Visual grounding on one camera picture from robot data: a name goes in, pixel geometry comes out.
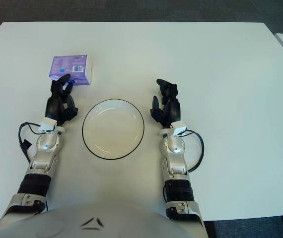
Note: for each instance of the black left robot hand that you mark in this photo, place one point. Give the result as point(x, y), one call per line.
point(57, 104)

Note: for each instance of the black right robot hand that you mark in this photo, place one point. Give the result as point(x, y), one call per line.
point(172, 109)

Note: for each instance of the purple tissue paper pack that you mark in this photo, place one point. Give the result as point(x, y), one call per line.
point(67, 65)

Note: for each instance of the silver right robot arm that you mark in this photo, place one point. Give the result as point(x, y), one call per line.
point(173, 146)

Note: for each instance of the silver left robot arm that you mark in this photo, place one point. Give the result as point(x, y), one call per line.
point(44, 143)

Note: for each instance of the white plate with black rim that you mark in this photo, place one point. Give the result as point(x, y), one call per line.
point(111, 129)

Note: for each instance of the grey robot torso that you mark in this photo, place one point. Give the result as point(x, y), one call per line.
point(94, 223)

